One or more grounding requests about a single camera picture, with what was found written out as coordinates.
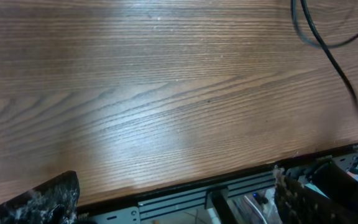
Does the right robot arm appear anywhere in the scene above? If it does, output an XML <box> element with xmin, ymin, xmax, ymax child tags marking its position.
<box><xmin>307</xmin><ymin>161</ymin><xmax>358</xmax><ymax>213</ymax></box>

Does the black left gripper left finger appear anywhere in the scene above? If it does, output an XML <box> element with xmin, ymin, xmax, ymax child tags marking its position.
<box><xmin>0</xmin><ymin>170</ymin><xmax>80</xmax><ymax>224</ymax></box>

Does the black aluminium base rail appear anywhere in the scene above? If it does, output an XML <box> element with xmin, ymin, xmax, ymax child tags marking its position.
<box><xmin>78</xmin><ymin>143</ymin><xmax>358</xmax><ymax>223</ymax></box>

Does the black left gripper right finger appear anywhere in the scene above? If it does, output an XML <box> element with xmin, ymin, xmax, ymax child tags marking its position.
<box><xmin>273</xmin><ymin>167</ymin><xmax>358</xmax><ymax>224</ymax></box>

